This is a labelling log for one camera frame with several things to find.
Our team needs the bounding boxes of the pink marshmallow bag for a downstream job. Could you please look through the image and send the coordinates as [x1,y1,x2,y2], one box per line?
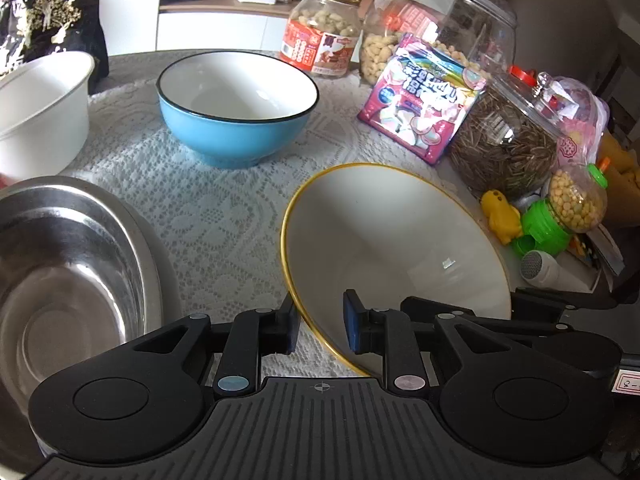
[357,33,488,166]

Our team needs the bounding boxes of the yellow duck toy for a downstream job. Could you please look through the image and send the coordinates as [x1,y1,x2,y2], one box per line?
[480,189,523,246]

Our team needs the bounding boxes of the stainless steel bowl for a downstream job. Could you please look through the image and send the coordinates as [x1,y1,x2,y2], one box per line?
[0,175,182,476]

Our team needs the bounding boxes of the white lace tablecloth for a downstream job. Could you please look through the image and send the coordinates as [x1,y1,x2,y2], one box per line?
[60,50,501,378]

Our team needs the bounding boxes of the white plastic container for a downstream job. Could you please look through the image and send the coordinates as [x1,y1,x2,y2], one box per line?
[0,51,97,177]

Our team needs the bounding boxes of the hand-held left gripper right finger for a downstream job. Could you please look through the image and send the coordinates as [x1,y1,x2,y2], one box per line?
[343,289,523,396]

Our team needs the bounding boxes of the white wooden tv cabinet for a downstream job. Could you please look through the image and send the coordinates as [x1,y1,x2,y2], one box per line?
[156,0,421,53]

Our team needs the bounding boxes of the large clear lidded jar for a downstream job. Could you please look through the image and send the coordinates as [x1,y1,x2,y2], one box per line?
[361,0,517,86]

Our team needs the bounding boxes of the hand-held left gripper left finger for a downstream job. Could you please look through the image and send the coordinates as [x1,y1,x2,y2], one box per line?
[122,292,302,397]

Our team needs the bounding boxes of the black snack bag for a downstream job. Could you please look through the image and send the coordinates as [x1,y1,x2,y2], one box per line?
[0,0,110,81]

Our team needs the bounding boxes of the small jar of yellow beans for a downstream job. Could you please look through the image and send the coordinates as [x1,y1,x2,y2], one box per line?
[510,157,611,261]

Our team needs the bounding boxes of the pink plastic bag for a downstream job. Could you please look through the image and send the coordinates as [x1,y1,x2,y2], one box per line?
[547,76,612,171]

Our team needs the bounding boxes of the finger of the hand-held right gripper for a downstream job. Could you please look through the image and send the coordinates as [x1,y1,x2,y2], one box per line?
[512,287,623,313]
[400,296,573,336]

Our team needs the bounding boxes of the glass jar of sunflower seeds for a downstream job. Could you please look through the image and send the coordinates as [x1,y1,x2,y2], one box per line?
[447,66,568,203]

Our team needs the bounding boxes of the blue bowl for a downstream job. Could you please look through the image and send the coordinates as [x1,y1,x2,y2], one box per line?
[156,50,320,170]

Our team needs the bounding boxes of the peanut jar with red label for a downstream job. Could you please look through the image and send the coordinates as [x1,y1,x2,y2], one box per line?
[279,0,362,78]

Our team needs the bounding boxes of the white handheld device, grey mesh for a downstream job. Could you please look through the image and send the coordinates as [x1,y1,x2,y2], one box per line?
[520,250,591,291]

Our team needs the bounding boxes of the white bowl with yellow rim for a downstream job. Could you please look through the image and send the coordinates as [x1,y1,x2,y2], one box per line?
[280,163,513,378]

